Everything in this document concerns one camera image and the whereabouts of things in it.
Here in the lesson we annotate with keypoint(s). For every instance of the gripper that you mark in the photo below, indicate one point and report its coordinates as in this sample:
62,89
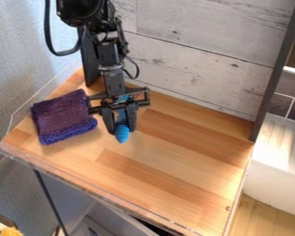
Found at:
114,89

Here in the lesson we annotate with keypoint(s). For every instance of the blue spoon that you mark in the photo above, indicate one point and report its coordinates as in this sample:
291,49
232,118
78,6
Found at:
122,126

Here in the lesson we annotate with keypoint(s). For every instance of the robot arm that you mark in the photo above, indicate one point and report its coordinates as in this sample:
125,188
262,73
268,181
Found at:
94,27

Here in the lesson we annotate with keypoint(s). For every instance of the purple cloth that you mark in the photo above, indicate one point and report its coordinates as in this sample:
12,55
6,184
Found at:
62,117

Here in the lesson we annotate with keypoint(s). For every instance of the yellow toy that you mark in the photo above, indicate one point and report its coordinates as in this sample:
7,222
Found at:
10,231

